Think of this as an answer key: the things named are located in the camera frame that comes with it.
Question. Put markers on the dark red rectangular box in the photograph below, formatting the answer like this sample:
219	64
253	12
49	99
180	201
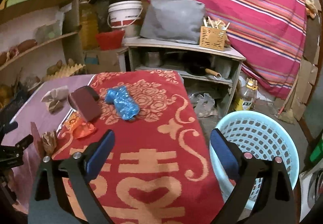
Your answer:
85	101

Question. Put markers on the clear plastic container on shelf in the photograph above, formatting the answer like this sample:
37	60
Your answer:
47	32

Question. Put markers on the wooden corner shelf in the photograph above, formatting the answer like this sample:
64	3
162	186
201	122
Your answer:
71	46

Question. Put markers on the light blue plastic basket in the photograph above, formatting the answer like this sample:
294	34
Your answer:
259	135

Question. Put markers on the red gold patterned towel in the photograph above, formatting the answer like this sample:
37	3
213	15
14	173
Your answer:
159	170

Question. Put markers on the orange snack wrapper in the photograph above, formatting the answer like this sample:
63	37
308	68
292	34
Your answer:
78	127

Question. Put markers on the grey low cabinet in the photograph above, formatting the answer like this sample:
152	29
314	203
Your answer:
207	70

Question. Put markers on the purple table cloth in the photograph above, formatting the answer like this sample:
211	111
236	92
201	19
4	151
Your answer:
34	118

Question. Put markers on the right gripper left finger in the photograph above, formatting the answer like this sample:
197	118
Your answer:
49	201

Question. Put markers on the grey cloth covered appliance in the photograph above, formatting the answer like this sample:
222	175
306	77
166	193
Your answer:
174	21

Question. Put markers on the striped pink curtain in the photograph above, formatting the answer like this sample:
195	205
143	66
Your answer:
270	34

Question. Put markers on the white plastic bucket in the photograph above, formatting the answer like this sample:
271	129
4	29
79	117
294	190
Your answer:
125	13

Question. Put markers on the dark blue plastic crate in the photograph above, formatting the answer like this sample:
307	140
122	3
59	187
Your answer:
10	110

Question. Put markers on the yellow chopstick holder box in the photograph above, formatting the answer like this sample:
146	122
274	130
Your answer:
213	34

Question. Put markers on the small oil bottle on floor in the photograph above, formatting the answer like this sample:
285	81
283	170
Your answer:
246	95

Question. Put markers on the red plastic basin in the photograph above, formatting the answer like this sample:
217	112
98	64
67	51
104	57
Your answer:
110	40

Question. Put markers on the yellow egg carton tray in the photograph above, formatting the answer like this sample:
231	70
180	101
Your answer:
65	71

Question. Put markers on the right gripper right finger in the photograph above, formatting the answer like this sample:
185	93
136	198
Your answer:
275	201

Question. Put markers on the grey paper trash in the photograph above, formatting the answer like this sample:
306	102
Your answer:
54	99

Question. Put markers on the large cooking oil jug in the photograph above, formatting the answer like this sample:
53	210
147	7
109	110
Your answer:
89	21

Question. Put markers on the cardboard box under basin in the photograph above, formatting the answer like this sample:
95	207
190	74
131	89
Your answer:
102	61

